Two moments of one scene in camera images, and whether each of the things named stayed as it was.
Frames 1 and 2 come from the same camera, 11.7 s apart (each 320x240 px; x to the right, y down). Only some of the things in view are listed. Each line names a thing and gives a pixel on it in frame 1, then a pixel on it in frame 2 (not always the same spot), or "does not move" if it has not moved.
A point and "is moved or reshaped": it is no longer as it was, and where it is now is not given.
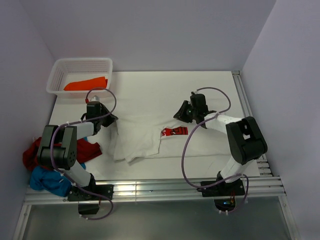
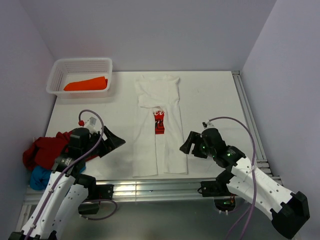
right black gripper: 180,115 -> 192,137
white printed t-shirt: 136,139 is moved or reshaped
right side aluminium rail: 245,106 does not move
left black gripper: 111,118 -> 109,144
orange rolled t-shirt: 92,84 does not move
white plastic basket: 74,78 does not move
